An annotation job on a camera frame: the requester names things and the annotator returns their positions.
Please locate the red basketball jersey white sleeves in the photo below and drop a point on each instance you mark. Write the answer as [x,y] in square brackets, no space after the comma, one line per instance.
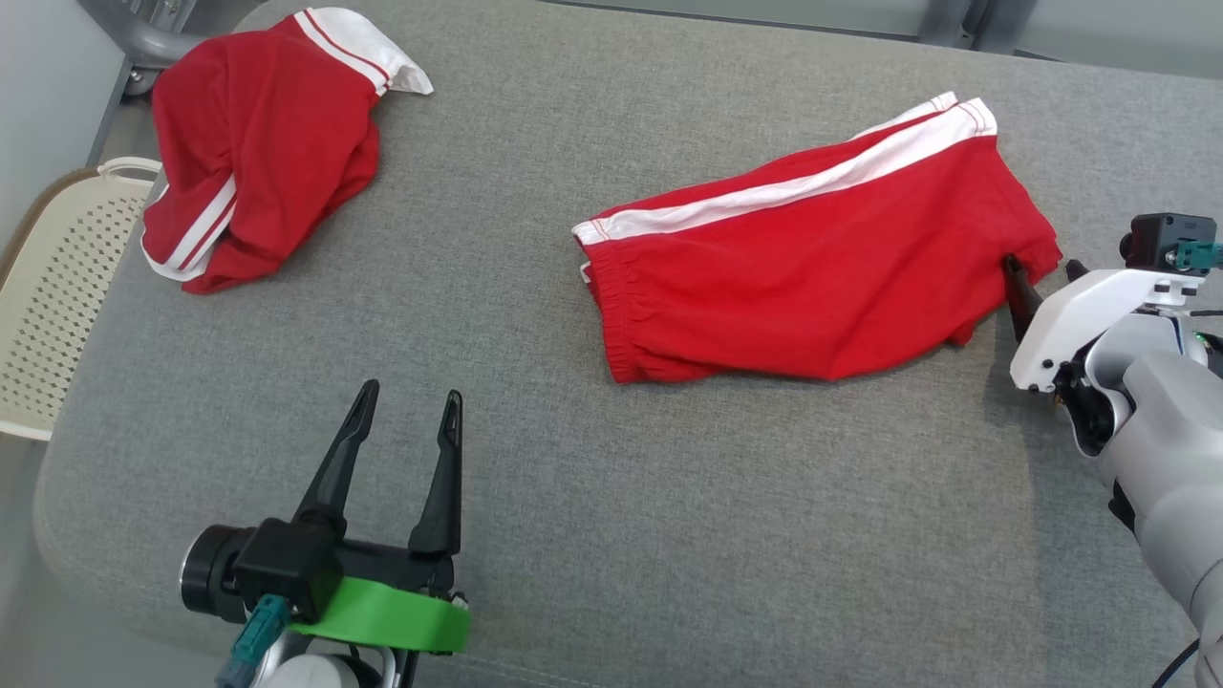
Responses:
[258,162]

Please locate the red shorts with white stripe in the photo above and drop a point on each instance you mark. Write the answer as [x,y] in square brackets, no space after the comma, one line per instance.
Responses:
[812,277]

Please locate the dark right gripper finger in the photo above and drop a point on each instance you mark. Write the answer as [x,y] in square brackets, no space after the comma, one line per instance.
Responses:
[1078,270]
[1022,296]

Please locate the grey partition post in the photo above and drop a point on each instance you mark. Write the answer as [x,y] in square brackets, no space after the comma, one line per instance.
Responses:
[946,19]

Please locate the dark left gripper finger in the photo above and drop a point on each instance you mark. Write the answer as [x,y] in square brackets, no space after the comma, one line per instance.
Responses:
[444,478]
[339,468]

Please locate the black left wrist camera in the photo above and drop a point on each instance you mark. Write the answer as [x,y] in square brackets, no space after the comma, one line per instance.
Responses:
[287,569]

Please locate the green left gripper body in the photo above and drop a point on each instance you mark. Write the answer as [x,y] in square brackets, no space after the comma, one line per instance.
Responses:
[382,616]

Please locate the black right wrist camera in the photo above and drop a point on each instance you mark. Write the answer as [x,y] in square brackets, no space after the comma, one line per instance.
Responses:
[1161,239]

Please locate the grey metal stand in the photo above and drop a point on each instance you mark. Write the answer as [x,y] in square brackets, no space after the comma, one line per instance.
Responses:
[158,43]

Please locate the cream plastic laundry basket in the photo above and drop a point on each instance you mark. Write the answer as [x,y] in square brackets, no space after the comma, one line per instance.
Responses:
[57,315]

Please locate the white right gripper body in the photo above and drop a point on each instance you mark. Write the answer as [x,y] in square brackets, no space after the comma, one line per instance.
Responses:
[1080,311]

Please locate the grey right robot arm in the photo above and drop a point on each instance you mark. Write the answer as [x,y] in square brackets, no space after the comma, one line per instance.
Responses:
[1175,449]

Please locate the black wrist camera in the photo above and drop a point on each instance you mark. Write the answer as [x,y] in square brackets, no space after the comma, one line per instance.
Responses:
[1161,239]
[287,569]

